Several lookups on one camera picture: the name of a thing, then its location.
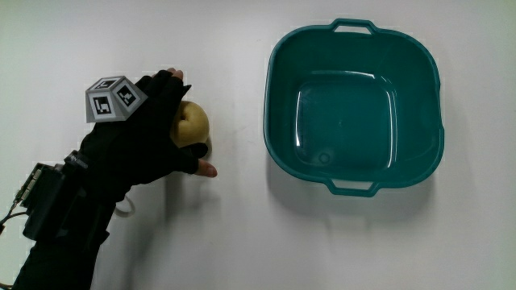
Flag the person's left hand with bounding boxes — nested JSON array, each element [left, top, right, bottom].
[[77, 68, 218, 202]]

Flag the yellow apple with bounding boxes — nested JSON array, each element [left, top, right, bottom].
[[169, 100, 210, 149]]

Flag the person's left forearm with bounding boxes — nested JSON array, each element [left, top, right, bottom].
[[11, 151, 118, 290]]

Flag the black wrist electronics box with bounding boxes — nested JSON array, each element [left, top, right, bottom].
[[19, 162, 68, 242]]

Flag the teal plastic basin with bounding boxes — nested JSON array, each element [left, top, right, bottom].
[[263, 18, 445, 198]]

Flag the white cable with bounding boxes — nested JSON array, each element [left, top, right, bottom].
[[114, 194, 135, 218]]

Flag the thin black cable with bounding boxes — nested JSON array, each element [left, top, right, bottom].
[[0, 199, 28, 236]]

